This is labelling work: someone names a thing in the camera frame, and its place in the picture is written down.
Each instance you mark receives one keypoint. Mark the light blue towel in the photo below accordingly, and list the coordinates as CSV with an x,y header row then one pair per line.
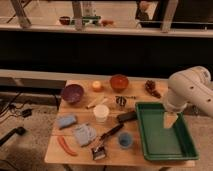
x,y
84,134

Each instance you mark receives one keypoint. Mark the wooden stick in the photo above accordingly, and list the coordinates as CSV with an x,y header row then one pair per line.
x,y
96,102

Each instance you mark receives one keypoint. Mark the white cup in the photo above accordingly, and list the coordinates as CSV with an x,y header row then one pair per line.
x,y
101,113

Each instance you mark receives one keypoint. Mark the brown pine cone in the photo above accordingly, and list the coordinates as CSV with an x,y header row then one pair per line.
x,y
150,87

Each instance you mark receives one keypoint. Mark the purple bowl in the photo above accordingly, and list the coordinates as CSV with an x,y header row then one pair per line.
x,y
72,93

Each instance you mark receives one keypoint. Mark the wooden table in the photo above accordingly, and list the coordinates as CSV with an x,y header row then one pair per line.
x,y
115,155

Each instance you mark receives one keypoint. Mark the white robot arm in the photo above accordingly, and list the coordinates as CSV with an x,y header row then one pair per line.
x,y
187,86

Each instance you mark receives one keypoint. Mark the orange bowl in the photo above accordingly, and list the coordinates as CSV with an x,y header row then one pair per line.
x,y
119,82

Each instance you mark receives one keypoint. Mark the small orange fruit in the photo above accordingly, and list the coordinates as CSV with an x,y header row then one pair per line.
x,y
97,86

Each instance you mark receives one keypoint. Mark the green plastic tray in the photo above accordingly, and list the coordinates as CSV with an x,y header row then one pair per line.
x,y
160,143

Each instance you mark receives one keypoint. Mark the black binder clip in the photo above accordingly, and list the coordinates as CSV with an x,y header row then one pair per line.
x,y
98,151

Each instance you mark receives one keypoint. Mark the metal whisk tool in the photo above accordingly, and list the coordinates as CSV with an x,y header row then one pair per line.
x,y
121,101

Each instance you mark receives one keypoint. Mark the blue sponge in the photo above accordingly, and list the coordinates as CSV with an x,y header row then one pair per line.
x,y
66,121

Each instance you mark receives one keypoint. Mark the dark red background bowl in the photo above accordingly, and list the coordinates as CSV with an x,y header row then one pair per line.
x,y
64,20

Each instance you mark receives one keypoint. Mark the green background object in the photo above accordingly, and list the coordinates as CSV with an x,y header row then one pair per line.
x,y
91,20

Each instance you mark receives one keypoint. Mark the red chili pepper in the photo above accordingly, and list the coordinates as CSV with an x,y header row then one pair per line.
x,y
65,147

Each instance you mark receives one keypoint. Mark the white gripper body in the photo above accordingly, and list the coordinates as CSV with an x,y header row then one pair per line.
x,y
169,119

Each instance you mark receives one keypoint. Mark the blue cup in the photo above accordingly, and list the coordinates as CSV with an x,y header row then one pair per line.
x,y
125,140

